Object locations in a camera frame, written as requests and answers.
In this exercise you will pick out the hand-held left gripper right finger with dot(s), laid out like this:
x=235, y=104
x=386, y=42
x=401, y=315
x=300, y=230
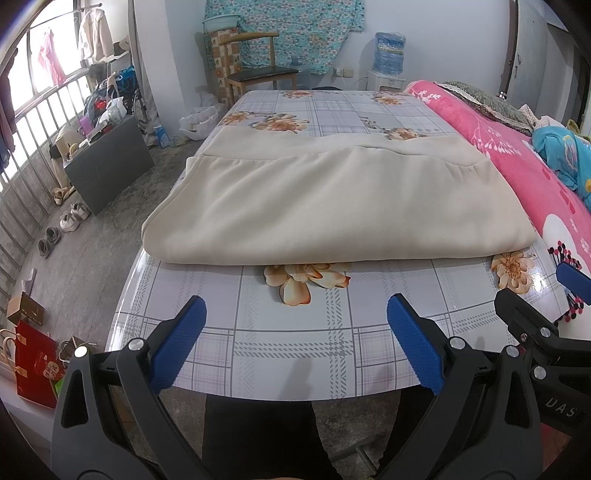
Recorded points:
x=415, y=341

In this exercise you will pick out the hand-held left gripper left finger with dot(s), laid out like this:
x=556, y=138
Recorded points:
x=180, y=341

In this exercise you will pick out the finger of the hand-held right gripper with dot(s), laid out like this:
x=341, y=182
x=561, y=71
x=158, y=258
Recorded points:
x=575, y=281
x=512, y=307

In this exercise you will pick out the cream zip jacket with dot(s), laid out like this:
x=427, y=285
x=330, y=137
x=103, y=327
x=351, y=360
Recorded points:
x=323, y=207

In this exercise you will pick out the floral plaid tablecloth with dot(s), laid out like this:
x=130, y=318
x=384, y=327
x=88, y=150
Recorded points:
x=286, y=360

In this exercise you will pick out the blue plush cloth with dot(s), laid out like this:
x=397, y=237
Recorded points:
x=561, y=157

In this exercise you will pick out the metal table leg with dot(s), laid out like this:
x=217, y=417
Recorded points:
x=367, y=459

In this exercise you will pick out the pink printed blanket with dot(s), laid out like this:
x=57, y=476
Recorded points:
x=508, y=161

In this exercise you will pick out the red paper bag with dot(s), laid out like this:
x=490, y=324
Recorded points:
x=37, y=364

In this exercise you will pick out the cardboard box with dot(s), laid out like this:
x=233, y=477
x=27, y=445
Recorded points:
x=25, y=308

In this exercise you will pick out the white sneaker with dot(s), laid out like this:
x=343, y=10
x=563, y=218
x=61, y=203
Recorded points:
x=82, y=211
x=69, y=224

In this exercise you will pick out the white paper bag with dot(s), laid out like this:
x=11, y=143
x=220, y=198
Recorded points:
x=8, y=355

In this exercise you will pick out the black cabinet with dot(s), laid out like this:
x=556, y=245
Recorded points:
x=106, y=170

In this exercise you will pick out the beige heeled shoes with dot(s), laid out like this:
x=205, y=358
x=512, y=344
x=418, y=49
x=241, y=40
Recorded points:
x=63, y=194

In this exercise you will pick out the brown patterned pillow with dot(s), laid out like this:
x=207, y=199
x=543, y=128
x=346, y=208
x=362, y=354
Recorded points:
x=485, y=104

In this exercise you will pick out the metal window railing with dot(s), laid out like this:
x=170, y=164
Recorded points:
x=7, y=240

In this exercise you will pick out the blue detergent packet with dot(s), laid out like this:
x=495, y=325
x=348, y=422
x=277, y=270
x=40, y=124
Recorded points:
x=161, y=136

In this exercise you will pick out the white plastic bag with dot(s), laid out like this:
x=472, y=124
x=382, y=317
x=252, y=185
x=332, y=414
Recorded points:
x=198, y=124

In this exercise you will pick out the grey door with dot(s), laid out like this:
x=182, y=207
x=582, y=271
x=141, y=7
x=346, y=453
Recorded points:
x=535, y=55

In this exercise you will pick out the cream bag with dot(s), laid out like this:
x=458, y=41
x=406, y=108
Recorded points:
x=64, y=141

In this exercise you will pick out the white water dispenser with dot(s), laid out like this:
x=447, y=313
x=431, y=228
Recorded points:
x=383, y=82

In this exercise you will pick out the blue backpack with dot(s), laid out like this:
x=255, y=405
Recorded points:
x=124, y=79

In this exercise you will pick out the wooden chair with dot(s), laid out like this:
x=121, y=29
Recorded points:
x=263, y=73

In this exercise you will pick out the purple hanging garment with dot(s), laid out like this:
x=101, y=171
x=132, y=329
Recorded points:
x=5, y=120

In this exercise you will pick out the floral covered stand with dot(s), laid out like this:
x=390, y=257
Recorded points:
x=221, y=60

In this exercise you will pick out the pink hanging garment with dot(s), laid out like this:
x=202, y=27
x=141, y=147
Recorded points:
x=51, y=60

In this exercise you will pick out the beige hanging garment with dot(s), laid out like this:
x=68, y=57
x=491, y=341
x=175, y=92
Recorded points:
x=94, y=39

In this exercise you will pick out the teal plastic basin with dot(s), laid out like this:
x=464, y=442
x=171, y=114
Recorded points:
x=221, y=24

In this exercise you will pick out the teal floral cloth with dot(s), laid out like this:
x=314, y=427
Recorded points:
x=295, y=27

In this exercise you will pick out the white wall socket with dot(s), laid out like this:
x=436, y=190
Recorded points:
x=344, y=72

